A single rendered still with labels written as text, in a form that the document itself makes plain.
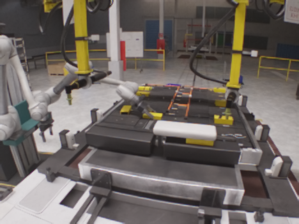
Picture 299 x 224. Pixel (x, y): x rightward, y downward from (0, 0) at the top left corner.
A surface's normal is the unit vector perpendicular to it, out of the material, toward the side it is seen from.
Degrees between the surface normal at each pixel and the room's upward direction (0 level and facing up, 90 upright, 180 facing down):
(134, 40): 90
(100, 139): 90
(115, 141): 90
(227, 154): 90
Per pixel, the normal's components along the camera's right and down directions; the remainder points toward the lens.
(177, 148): -0.25, 0.36
